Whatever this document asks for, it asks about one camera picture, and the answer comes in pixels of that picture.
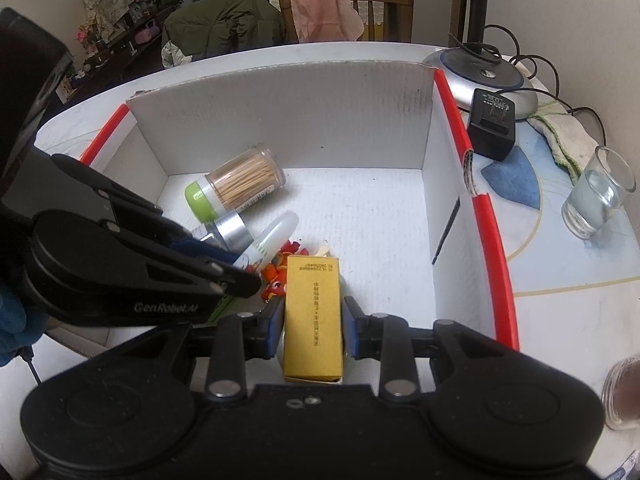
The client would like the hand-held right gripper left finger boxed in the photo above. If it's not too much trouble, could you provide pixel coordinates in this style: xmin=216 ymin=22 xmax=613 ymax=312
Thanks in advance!
xmin=107 ymin=302 xmax=285 ymax=403

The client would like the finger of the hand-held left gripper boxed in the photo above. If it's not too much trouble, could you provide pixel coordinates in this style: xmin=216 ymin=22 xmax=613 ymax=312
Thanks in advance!
xmin=99 ymin=224 xmax=262 ymax=299
xmin=34 ymin=154 xmax=237 ymax=264

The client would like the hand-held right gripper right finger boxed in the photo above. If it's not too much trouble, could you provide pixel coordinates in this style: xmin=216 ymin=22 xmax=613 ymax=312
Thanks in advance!
xmin=341 ymin=296 xmax=521 ymax=403

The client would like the yellow cardboard box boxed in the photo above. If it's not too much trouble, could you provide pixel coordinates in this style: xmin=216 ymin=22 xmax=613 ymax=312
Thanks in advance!
xmin=282 ymin=255 xmax=346 ymax=385

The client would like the clear bottle silver cap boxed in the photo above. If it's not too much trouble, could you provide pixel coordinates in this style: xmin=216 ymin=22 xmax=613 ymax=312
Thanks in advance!
xmin=192 ymin=211 xmax=253 ymax=253

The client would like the red toy keychain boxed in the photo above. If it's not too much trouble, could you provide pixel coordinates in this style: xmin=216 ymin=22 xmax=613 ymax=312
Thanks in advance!
xmin=260 ymin=240 xmax=311 ymax=303

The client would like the white green glue tube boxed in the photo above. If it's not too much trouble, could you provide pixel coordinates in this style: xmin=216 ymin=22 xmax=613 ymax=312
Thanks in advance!
xmin=210 ymin=211 xmax=301 ymax=323

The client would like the toothpick jar green lid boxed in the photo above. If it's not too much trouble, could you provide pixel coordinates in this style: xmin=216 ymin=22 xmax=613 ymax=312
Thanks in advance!
xmin=184 ymin=142 xmax=287 ymax=222

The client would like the red cardboard shoe box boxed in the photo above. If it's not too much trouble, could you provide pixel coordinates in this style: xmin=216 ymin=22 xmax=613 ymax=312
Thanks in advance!
xmin=47 ymin=57 xmax=521 ymax=386

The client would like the person's left hand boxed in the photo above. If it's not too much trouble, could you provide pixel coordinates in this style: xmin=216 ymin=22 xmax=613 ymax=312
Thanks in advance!
xmin=0 ymin=280 xmax=28 ymax=368

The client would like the blue mountain print table mat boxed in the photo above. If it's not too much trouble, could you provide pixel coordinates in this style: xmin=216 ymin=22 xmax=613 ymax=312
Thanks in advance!
xmin=479 ymin=105 xmax=640 ymax=301

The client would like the low dark tv cabinet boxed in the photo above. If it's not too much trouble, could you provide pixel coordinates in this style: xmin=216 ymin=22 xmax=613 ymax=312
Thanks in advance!
xmin=65 ymin=0 xmax=186 ymax=92

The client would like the pink toy bag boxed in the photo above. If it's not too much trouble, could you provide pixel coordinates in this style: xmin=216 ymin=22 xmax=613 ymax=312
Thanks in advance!
xmin=135 ymin=20 xmax=162 ymax=47

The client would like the black power adapter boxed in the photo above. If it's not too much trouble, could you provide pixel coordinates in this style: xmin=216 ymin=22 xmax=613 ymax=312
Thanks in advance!
xmin=466 ymin=88 xmax=517 ymax=162

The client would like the pink cloth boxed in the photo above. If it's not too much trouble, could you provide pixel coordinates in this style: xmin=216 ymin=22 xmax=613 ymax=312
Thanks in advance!
xmin=291 ymin=0 xmax=365 ymax=43

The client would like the silver desk lamp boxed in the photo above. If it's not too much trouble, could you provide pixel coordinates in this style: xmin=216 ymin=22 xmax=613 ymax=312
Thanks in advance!
xmin=422 ymin=0 xmax=540 ymax=121

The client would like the white green rag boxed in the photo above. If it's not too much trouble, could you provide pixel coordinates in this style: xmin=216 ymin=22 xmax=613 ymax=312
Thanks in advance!
xmin=527 ymin=102 xmax=608 ymax=186

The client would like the wooden chair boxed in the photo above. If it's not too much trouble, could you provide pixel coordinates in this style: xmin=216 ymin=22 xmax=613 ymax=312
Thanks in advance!
xmin=279 ymin=0 xmax=415 ymax=43

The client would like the black lamp cable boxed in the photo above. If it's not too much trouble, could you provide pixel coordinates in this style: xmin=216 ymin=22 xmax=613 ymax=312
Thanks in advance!
xmin=447 ymin=24 xmax=608 ymax=151

